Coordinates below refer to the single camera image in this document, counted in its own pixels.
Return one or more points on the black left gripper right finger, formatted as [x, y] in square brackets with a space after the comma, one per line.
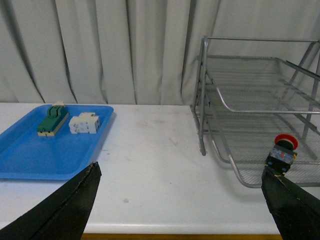
[296, 212]

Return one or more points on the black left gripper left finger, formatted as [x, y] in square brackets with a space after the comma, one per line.
[63, 215]

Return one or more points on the red emergency stop button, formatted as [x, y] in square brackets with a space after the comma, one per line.
[282, 155]

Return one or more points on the silver mesh tray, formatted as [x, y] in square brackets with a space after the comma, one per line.
[249, 137]
[261, 85]
[249, 173]

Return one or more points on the blue plastic tray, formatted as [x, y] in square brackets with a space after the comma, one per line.
[24, 155]

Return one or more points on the white circuit breaker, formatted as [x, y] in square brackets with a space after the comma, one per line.
[86, 122]

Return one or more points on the grey curtain backdrop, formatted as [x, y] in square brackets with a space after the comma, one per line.
[128, 51]

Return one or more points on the green knife switch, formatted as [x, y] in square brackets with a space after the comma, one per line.
[56, 116]

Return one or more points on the silver mesh rack frame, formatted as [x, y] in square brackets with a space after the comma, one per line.
[301, 52]

